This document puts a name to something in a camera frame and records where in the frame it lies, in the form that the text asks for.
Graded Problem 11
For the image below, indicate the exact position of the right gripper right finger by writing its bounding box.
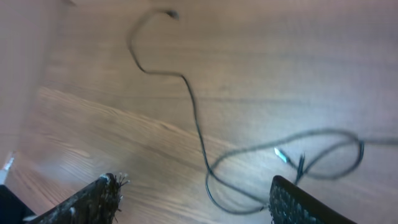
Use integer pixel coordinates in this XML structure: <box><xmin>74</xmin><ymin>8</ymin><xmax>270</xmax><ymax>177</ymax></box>
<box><xmin>269</xmin><ymin>175</ymin><xmax>355</xmax><ymax>224</ymax></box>

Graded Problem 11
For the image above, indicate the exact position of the black usb cable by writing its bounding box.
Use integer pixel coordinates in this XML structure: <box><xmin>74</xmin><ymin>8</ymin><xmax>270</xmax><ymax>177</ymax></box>
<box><xmin>273</xmin><ymin>136</ymin><xmax>365</xmax><ymax>186</ymax></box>
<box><xmin>126</xmin><ymin>7</ymin><xmax>398</xmax><ymax>215</ymax></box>

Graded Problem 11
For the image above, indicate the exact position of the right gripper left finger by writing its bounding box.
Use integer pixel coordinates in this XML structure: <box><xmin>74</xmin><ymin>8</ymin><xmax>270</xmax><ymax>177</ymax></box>
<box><xmin>23</xmin><ymin>173</ymin><xmax>129</xmax><ymax>224</ymax></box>

